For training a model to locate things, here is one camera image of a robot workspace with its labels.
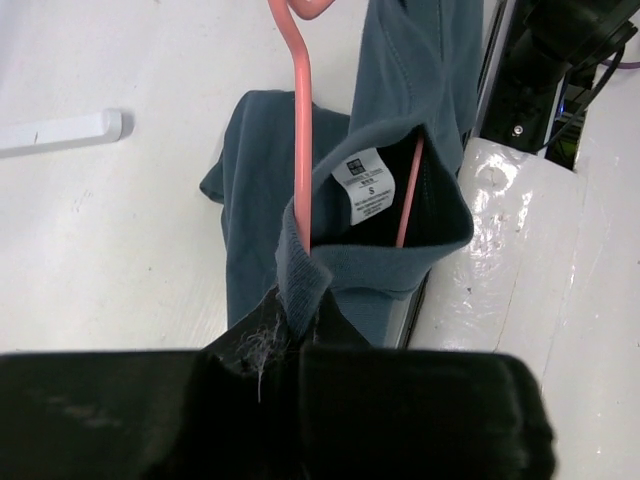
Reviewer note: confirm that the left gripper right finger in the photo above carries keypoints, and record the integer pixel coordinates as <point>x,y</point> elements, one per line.
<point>378,413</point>

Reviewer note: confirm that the white clothes rack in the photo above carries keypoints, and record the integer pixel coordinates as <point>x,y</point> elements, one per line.
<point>53,135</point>

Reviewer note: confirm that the pink wire hanger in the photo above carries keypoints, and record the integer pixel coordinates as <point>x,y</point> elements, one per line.
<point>283,13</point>

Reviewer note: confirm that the blue t shirt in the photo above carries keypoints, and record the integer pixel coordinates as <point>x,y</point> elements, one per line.
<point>386,202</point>

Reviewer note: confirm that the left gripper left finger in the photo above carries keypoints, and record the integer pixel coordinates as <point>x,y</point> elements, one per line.
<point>210,413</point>

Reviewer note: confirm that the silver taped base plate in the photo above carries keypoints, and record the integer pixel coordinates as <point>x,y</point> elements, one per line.
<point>552,277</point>

